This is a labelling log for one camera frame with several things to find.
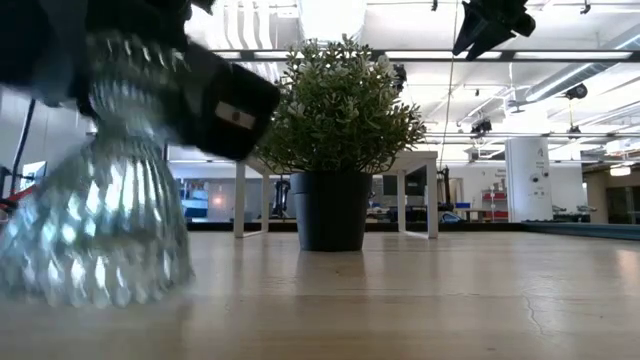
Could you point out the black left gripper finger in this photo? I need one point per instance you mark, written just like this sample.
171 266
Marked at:
40 65
225 115

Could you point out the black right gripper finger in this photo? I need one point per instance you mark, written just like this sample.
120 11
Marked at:
470 35
492 42

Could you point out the clear ribbed glass candle holder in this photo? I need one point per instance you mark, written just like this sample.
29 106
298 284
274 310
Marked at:
100 220

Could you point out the black background robot arm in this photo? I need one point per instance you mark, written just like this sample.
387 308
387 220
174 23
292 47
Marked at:
281 197

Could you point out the black ceiling spotlight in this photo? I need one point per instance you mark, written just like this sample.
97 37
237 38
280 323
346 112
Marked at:
576 91

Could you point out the computer monitor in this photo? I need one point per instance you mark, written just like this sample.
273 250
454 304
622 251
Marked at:
35 172

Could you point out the artificial green leafy plant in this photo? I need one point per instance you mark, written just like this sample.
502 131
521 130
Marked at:
340 110

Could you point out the dark plant pot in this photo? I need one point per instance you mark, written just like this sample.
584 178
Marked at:
330 210

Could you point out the white round column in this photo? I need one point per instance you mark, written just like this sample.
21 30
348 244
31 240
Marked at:
529 180

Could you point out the white perforated metal shelf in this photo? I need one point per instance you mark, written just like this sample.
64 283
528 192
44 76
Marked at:
432 200

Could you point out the black aluminium table frame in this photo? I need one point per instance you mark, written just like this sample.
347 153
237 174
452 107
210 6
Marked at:
450 226

